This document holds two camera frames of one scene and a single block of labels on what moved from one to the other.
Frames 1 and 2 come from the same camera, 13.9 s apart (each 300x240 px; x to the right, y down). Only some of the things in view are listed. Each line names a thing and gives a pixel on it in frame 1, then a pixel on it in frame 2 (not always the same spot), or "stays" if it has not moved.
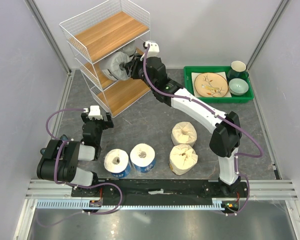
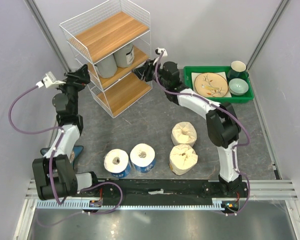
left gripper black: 106,124 → 78,79
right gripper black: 132,66 → 143,71
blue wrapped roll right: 143,157 stays
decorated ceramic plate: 211,85 stays
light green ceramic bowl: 238,86 stays
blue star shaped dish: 63,137 → 75,153
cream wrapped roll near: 183,158 stays
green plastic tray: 245,98 stays
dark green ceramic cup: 238,70 stays
